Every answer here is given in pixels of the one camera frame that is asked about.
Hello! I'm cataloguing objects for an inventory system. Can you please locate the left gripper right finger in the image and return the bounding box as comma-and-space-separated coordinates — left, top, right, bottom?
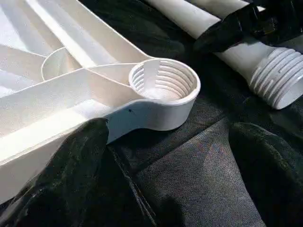
230, 122, 303, 227

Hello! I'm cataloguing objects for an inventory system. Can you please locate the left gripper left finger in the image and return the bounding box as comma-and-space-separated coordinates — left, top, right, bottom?
0, 117, 112, 227

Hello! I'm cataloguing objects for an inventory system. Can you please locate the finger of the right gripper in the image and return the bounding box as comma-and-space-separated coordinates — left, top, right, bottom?
193, 13, 246, 53
245, 0, 303, 47

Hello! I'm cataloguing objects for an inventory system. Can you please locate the white plastic table top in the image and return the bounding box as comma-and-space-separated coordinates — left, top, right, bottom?
0, 0, 201, 209

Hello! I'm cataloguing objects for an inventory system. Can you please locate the black work mat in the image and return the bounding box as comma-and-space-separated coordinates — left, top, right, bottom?
78, 0, 303, 227

